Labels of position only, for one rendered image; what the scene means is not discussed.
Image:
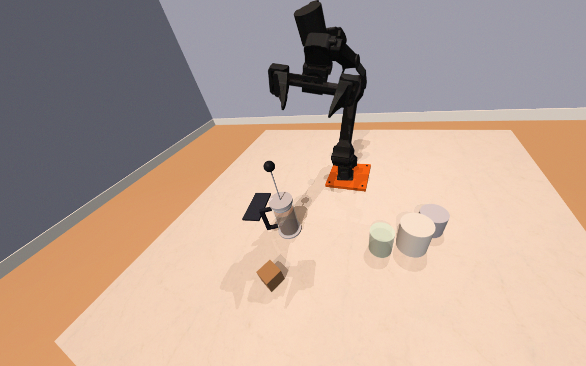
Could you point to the glass french press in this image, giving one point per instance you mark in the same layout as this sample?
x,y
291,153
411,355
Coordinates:
x,y
282,206

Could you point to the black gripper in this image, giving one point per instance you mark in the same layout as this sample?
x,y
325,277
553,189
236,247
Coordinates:
x,y
313,80

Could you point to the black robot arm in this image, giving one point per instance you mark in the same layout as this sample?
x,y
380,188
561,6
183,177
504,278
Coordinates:
x,y
322,46

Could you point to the black flat rectangular panel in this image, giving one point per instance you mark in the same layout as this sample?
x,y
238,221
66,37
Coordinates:
x,y
259,201

